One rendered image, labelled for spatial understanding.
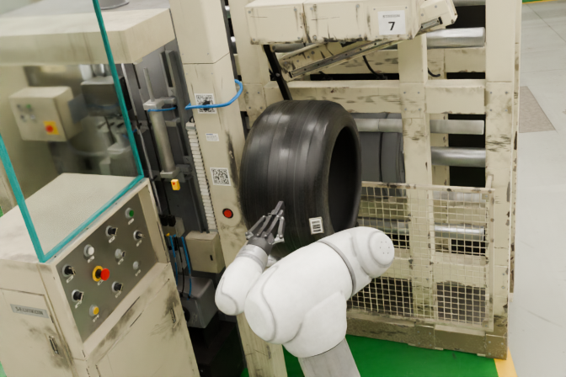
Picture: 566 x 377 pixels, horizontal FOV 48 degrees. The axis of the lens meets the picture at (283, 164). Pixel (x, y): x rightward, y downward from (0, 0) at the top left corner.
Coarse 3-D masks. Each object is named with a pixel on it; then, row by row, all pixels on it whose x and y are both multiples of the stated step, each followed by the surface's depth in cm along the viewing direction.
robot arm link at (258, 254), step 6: (246, 246) 184; (252, 246) 183; (240, 252) 182; (246, 252) 181; (252, 252) 181; (258, 252) 181; (264, 252) 183; (252, 258) 179; (258, 258) 180; (264, 258) 182; (264, 264) 182
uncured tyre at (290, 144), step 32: (256, 128) 214; (288, 128) 209; (320, 128) 208; (352, 128) 230; (256, 160) 208; (288, 160) 204; (320, 160) 204; (352, 160) 250; (256, 192) 207; (288, 192) 203; (320, 192) 203; (352, 192) 250; (288, 224) 207; (352, 224) 237
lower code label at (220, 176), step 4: (212, 168) 234; (216, 168) 233; (220, 168) 233; (224, 168) 232; (212, 172) 235; (216, 172) 234; (220, 172) 233; (224, 172) 233; (212, 176) 236; (216, 176) 235; (220, 176) 234; (224, 176) 234; (228, 176) 233; (212, 180) 236; (216, 180) 236; (220, 180) 235; (224, 180) 234; (228, 180) 234; (216, 184) 237; (220, 184) 236; (224, 184) 235; (228, 184) 235
